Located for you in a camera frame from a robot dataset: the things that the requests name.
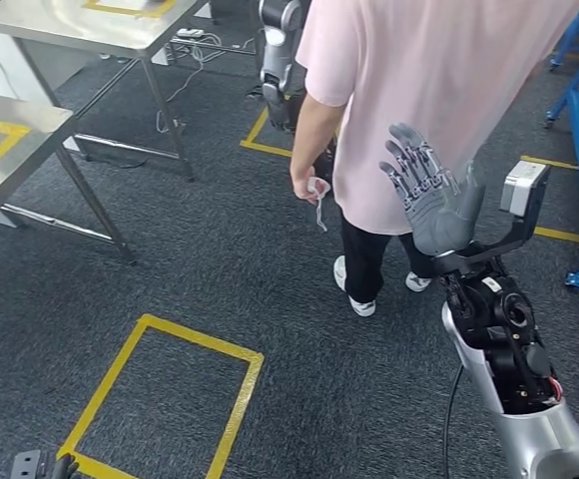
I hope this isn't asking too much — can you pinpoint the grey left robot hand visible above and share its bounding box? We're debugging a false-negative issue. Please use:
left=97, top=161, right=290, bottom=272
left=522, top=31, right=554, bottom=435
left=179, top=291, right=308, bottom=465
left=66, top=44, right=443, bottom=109
left=52, top=454, right=80, bottom=479

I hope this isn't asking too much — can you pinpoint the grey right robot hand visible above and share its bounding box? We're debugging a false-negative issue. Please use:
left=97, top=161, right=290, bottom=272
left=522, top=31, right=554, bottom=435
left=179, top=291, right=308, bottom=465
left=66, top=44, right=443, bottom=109
left=379, top=122, right=488, bottom=258

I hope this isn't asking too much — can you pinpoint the white cord bundle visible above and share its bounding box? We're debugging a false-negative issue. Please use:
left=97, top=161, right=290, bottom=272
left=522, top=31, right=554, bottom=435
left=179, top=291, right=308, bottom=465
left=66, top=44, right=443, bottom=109
left=307, top=177, right=332, bottom=234

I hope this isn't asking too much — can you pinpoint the person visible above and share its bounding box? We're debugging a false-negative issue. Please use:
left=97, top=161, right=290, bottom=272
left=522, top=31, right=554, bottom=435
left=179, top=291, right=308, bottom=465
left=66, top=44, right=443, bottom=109
left=289, top=0, right=579, bottom=318

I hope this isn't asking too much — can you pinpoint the silver humanoid robot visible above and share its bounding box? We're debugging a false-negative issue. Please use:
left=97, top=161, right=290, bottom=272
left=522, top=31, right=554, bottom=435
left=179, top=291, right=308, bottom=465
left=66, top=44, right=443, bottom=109
left=256, top=0, right=338, bottom=188

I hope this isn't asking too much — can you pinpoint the white partition panel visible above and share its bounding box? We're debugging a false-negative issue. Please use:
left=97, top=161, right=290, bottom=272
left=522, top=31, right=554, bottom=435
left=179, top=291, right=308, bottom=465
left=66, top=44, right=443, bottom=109
left=0, top=16, right=96, bottom=107

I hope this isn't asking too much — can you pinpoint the black cable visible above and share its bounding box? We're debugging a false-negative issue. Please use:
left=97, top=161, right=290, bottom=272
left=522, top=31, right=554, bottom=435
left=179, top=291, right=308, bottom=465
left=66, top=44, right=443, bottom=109
left=441, top=363, right=466, bottom=479

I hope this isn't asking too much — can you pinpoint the white cable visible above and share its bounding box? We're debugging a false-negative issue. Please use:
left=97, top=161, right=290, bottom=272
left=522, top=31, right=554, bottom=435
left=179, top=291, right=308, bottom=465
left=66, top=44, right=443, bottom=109
left=155, top=31, right=223, bottom=135

